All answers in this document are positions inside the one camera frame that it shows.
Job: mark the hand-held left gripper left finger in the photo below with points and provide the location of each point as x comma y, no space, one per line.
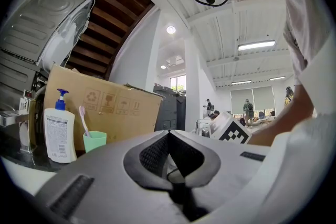
105,186

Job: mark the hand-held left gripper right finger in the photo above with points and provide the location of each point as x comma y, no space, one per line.
231,165

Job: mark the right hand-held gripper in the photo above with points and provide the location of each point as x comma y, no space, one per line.
231,128

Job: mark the white bottle with blue pump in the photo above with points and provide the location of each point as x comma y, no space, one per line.
59,133

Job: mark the person's right forearm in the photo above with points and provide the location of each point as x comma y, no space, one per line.
286,118

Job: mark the black sink counter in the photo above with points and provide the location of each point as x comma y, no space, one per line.
15,156

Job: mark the grey roller blinds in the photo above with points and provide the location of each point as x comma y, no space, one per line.
252,99

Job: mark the green plastic cup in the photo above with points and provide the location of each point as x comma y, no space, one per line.
95,141

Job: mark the long ceiling strip light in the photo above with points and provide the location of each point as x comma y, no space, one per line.
241,82
277,78
256,45

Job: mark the black cabinet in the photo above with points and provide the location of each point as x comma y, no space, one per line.
170,110

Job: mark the pink toothbrush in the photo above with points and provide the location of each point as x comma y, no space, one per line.
84,120

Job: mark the brown cardboard box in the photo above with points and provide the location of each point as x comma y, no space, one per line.
118,118

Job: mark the window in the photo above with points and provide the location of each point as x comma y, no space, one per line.
178,82

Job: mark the chrome faucet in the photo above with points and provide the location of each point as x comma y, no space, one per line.
24,123

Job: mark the round ceiling light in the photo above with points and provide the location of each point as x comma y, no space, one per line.
170,29

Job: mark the person's white shirt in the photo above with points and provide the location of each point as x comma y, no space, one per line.
309,23

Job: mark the dark wooden staircase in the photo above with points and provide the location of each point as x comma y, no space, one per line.
110,15

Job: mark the silver washing machine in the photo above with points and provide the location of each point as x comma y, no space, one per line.
39,21

